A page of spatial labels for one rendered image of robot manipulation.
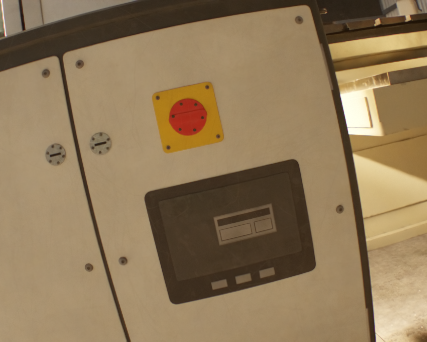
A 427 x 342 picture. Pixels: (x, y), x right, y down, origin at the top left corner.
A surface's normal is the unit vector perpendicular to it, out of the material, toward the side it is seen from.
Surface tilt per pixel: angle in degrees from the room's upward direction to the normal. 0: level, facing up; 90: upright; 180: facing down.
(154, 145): 90
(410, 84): 90
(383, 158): 90
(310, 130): 90
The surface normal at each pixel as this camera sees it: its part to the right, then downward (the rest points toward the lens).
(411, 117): 0.02, 0.07
